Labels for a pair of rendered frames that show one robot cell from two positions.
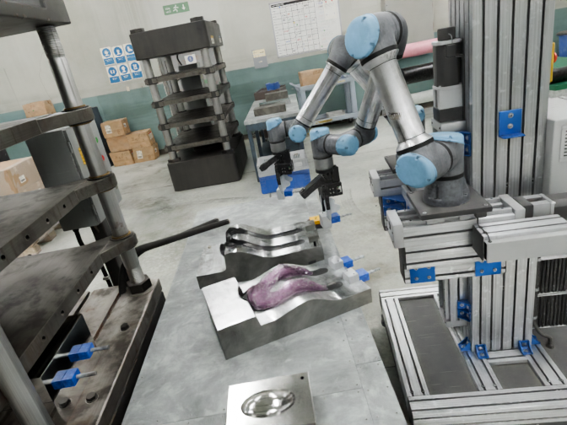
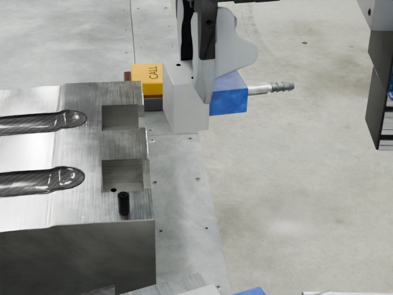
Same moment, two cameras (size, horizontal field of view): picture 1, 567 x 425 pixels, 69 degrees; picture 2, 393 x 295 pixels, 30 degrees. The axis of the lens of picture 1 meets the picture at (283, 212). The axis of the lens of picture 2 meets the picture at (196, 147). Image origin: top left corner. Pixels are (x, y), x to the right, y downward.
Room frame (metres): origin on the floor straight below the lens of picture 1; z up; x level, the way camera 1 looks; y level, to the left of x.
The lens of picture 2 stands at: (0.90, -0.09, 1.27)
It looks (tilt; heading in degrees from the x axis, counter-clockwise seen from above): 32 degrees down; 353
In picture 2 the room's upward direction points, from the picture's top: 1 degrees clockwise
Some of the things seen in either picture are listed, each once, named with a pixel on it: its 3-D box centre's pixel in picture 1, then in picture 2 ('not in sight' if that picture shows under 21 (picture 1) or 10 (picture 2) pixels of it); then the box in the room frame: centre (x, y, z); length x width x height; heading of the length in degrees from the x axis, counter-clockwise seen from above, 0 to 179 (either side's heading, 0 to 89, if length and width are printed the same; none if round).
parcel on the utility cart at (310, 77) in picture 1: (311, 78); not in sight; (7.48, -0.93, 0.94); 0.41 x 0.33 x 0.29; 93
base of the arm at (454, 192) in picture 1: (445, 185); not in sight; (1.28, -0.56, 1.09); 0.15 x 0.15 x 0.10
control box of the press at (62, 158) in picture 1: (119, 278); not in sight; (1.74, 0.82, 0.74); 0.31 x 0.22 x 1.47; 179
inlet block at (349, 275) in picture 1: (363, 274); not in sight; (1.20, -0.23, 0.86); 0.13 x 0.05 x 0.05; 107
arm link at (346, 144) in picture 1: (344, 143); not in sight; (1.47, -0.27, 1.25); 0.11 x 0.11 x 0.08; 39
